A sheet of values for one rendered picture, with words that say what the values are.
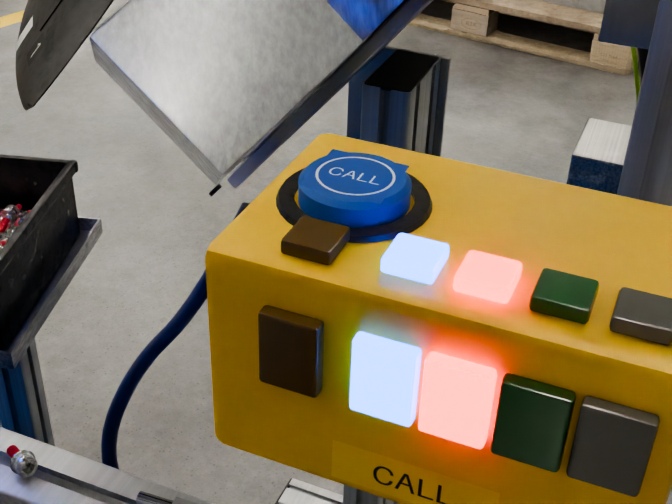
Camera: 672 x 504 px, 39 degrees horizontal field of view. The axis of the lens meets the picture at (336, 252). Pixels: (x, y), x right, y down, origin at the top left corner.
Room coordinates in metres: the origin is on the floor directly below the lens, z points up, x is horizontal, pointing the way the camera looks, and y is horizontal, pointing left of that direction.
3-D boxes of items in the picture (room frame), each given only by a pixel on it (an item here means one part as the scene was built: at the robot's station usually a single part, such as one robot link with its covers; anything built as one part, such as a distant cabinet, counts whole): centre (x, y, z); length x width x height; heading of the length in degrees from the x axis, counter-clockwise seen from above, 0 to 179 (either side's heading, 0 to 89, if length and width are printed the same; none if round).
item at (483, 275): (0.24, -0.05, 1.08); 0.02 x 0.02 x 0.01; 68
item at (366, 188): (0.29, -0.01, 1.08); 0.04 x 0.04 x 0.02
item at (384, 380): (0.23, -0.02, 1.04); 0.02 x 0.01 x 0.03; 68
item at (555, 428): (0.21, -0.06, 1.04); 0.02 x 0.01 x 0.03; 68
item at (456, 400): (0.22, -0.04, 1.04); 0.02 x 0.01 x 0.03; 68
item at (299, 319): (0.24, 0.01, 1.04); 0.02 x 0.01 x 0.03; 68
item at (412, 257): (0.25, -0.03, 1.08); 0.02 x 0.02 x 0.01; 68
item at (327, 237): (0.26, 0.01, 1.08); 0.02 x 0.02 x 0.01; 68
